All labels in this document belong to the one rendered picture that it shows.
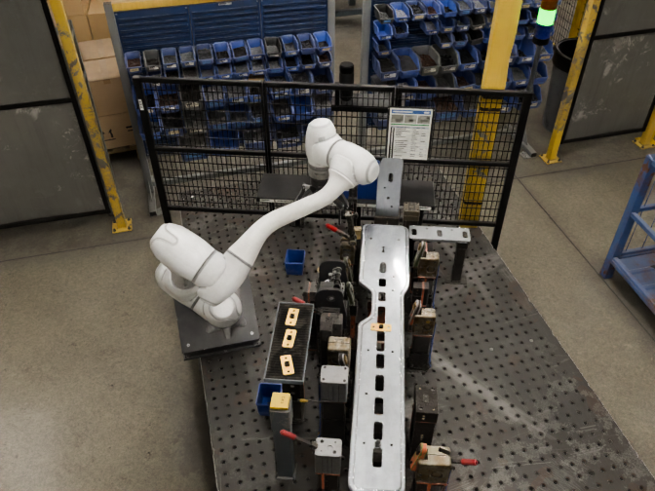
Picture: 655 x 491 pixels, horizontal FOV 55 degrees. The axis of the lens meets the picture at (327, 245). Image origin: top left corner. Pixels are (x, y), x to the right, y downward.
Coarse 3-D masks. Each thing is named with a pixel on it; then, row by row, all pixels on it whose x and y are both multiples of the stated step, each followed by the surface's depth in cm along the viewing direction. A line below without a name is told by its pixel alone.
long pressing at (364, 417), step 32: (384, 256) 287; (384, 288) 271; (384, 352) 245; (384, 384) 234; (352, 416) 223; (384, 416) 223; (352, 448) 213; (384, 448) 214; (352, 480) 204; (384, 480) 205
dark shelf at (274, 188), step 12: (264, 180) 327; (276, 180) 327; (288, 180) 327; (300, 180) 327; (408, 180) 327; (420, 180) 327; (264, 192) 319; (276, 192) 319; (288, 192) 319; (408, 192) 319; (420, 192) 319; (432, 192) 319; (360, 204) 313; (372, 204) 312; (420, 204) 312; (432, 204) 312
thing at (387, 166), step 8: (384, 160) 288; (392, 160) 288; (400, 160) 287; (384, 168) 291; (392, 168) 290; (400, 168) 290; (384, 176) 294; (400, 176) 293; (384, 184) 297; (392, 184) 297; (400, 184) 296; (376, 192) 300; (384, 192) 300; (392, 192) 300; (400, 192) 299; (376, 200) 303; (384, 200) 303; (392, 200) 303; (376, 208) 307; (384, 208) 307; (392, 208) 306
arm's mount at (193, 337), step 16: (240, 288) 284; (176, 304) 279; (192, 320) 279; (192, 336) 278; (208, 336) 279; (224, 336) 280; (240, 336) 281; (256, 336) 282; (192, 352) 277; (208, 352) 281; (224, 352) 283
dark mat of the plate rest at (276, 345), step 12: (288, 312) 239; (300, 312) 239; (276, 324) 235; (300, 324) 235; (276, 336) 230; (300, 336) 230; (276, 348) 226; (288, 348) 226; (300, 348) 226; (276, 360) 222; (300, 360) 222; (276, 372) 218; (300, 372) 218
